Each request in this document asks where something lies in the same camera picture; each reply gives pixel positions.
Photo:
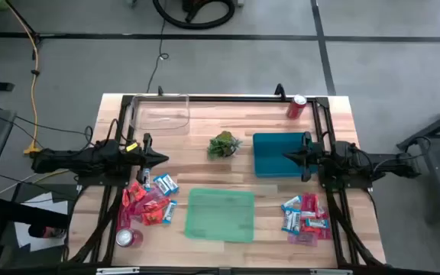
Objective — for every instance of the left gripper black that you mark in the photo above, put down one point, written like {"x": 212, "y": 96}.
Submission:
{"x": 138, "y": 156}

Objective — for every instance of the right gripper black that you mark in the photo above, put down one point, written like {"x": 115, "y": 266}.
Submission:
{"x": 311, "y": 158}

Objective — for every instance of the blue white candy bar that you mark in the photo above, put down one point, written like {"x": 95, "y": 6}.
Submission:
{"x": 317, "y": 223}
{"x": 162, "y": 186}
{"x": 292, "y": 221}
{"x": 147, "y": 183}
{"x": 170, "y": 183}
{"x": 169, "y": 212}
{"x": 292, "y": 202}

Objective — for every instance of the green translucent plastic bin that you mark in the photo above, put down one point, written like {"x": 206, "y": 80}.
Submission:
{"x": 220, "y": 214}

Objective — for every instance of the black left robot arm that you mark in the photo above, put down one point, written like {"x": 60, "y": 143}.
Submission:
{"x": 82, "y": 160}

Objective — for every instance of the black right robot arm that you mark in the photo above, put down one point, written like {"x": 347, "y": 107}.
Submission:
{"x": 388, "y": 164}

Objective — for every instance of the yellow label tag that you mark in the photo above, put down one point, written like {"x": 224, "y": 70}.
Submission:
{"x": 131, "y": 147}

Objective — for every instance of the blue plastic bin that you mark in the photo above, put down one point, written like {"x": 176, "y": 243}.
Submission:
{"x": 269, "y": 156}

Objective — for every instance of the clear plastic container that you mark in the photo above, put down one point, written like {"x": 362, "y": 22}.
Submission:
{"x": 162, "y": 114}

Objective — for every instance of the red soda can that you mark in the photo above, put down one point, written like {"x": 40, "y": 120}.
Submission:
{"x": 128, "y": 237}
{"x": 295, "y": 109}

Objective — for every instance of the black table clamp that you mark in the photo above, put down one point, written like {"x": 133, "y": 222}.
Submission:
{"x": 160, "y": 91}
{"x": 280, "y": 92}

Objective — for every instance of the small artificial succulent plant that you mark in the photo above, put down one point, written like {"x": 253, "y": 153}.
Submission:
{"x": 224, "y": 145}

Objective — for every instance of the orange black bottle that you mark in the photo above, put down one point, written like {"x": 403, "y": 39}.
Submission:
{"x": 48, "y": 231}

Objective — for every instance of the dark grey metal stand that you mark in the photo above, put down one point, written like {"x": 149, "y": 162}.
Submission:
{"x": 434, "y": 168}

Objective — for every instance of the black table beam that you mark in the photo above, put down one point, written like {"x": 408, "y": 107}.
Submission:
{"x": 13, "y": 212}

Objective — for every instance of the white paper sheet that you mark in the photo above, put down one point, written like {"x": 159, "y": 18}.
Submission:
{"x": 25, "y": 238}

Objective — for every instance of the black aluminium table frame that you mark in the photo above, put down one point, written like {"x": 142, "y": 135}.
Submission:
{"x": 243, "y": 98}

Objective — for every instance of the silver metal bracket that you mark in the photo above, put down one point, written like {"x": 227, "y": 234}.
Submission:
{"x": 117, "y": 270}
{"x": 330, "y": 272}

